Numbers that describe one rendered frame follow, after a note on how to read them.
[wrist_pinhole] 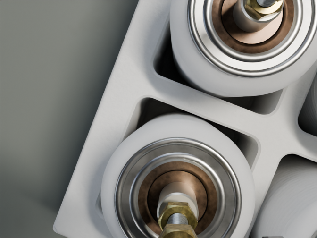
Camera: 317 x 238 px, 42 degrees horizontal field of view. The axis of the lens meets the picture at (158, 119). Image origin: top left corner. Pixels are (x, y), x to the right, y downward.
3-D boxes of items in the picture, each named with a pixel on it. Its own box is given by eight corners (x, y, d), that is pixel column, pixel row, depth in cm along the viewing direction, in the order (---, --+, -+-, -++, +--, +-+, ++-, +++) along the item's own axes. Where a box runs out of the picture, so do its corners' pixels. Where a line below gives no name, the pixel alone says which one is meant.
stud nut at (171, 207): (173, 192, 21) (173, 197, 20) (202, 210, 21) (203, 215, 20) (153, 225, 21) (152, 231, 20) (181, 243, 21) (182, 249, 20)
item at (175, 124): (112, 169, 43) (67, 219, 25) (164, 92, 43) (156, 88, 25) (188, 221, 43) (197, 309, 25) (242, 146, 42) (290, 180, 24)
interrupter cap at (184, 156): (91, 213, 25) (88, 216, 25) (161, 111, 25) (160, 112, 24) (193, 284, 25) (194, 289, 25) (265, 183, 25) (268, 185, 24)
